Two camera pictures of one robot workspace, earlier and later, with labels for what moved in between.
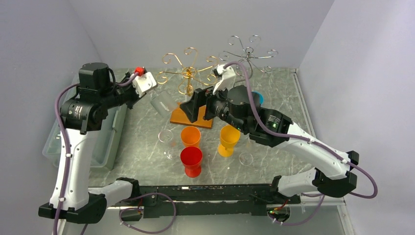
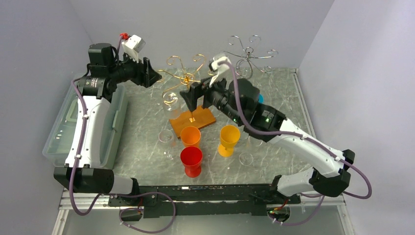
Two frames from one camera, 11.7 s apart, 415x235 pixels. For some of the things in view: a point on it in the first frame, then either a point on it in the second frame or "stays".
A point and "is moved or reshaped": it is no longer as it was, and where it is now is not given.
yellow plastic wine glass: [229, 135] stays
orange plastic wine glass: [190, 136] stays
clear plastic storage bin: [105, 148] stays
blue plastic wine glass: [260, 96] stays
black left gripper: [135, 98] -> [145, 75]
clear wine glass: [164, 103] is moved or reshaped
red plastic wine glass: [191, 157] stays
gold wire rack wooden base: [181, 68] is moved or reshaped
